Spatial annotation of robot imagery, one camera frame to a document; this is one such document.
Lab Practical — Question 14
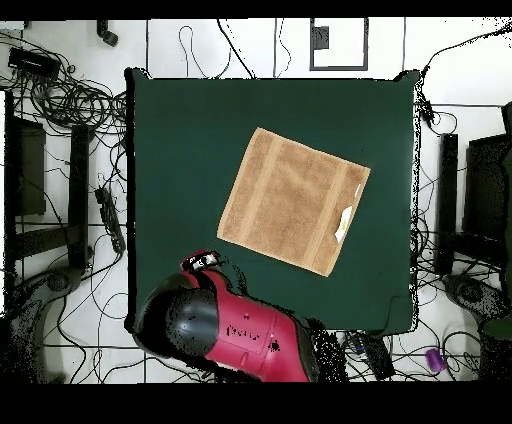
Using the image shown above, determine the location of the tan terry towel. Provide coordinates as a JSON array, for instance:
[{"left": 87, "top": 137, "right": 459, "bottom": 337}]
[{"left": 216, "top": 126, "right": 372, "bottom": 278}]

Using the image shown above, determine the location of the long black power strip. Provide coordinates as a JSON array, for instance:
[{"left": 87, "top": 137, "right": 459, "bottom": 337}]
[{"left": 94, "top": 187, "right": 126, "bottom": 254}]

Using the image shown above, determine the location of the dark green table cloth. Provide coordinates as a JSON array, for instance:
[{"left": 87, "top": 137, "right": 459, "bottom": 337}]
[{"left": 123, "top": 66, "right": 421, "bottom": 336}]

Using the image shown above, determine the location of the black stand bar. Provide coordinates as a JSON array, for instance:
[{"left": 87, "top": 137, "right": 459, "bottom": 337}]
[
  {"left": 67, "top": 124, "right": 95, "bottom": 270},
  {"left": 434, "top": 133, "right": 459, "bottom": 276}
]

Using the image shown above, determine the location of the grey chair base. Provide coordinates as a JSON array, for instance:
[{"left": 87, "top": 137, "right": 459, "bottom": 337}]
[
  {"left": 441, "top": 273, "right": 512, "bottom": 321},
  {"left": 11, "top": 265, "right": 85, "bottom": 383}
]

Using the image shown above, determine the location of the black cabinet panel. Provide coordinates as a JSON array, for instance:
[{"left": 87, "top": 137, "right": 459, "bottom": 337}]
[
  {"left": 3, "top": 90, "right": 47, "bottom": 281},
  {"left": 462, "top": 133, "right": 512, "bottom": 241}
]

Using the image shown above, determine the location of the wide black power strip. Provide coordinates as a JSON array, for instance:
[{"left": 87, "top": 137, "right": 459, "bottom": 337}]
[{"left": 357, "top": 333, "right": 397, "bottom": 381}]

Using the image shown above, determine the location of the black angled object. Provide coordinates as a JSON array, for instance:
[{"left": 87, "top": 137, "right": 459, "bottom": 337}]
[{"left": 95, "top": 19, "right": 120, "bottom": 48}]

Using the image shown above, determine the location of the dark grey square plate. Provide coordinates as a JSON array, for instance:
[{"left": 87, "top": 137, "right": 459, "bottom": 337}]
[{"left": 310, "top": 25, "right": 330, "bottom": 50}]

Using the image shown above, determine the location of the purple object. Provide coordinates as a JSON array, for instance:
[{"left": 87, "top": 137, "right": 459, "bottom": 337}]
[{"left": 424, "top": 347, "right": 447, "bottom": 374}]

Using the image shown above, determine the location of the black rectangular box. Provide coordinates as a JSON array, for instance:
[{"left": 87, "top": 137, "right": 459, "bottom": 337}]
[{"left": 7, "top": 46, "right": 62, "bottom": 79}]

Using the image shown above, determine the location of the black plug adapter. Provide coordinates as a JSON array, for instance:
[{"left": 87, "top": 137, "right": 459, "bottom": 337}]
[{"left": 419, "top": 99, "right": 437, "bottom": 125}]

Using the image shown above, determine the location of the thick black cable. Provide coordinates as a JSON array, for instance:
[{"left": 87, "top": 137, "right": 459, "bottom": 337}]
[{"left": 216, "top": 18, "right": 257, "bottom": 80}]

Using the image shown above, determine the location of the thin looped black cable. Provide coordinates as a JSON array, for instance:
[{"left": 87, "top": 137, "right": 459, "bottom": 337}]
[{"left": 178, "top": 25, "right": 233, "bottom": 80}]

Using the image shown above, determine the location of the tangled black cable bundle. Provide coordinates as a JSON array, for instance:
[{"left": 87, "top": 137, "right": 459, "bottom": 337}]
[{"left": 0, "top": 31, "right": 129, "bottom": 139}]

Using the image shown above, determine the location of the grey rectangular frame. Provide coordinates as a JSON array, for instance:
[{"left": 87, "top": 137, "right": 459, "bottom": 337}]
[{"left": 309, "top": 17, "right": 369, "bottom": 72}]

